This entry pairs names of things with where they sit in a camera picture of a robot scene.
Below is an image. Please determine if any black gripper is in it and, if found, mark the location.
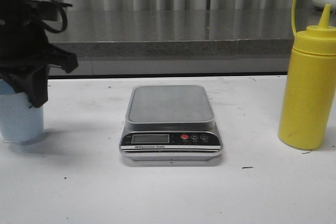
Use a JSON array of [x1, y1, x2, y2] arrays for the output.
[[1, 0, 78, 108]]

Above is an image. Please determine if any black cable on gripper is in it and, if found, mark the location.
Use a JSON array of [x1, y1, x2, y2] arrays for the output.
[[23, 0, 73, 34]]

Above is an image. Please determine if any yellow squeeze bottle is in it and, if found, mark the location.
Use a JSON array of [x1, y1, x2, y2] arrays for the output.
[[278, 0, 335, 150]]

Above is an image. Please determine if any silver digital kitchen scale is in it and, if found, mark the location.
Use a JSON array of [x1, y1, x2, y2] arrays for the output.
[[119, 85, 223, 161]]

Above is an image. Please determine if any grey stone counter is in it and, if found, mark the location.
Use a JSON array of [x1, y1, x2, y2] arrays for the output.
[[48, 9, 294, 78]]

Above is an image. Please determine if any light blue plastic cup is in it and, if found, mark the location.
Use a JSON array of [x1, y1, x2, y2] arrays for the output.
[[1, 80, 44, 143]]

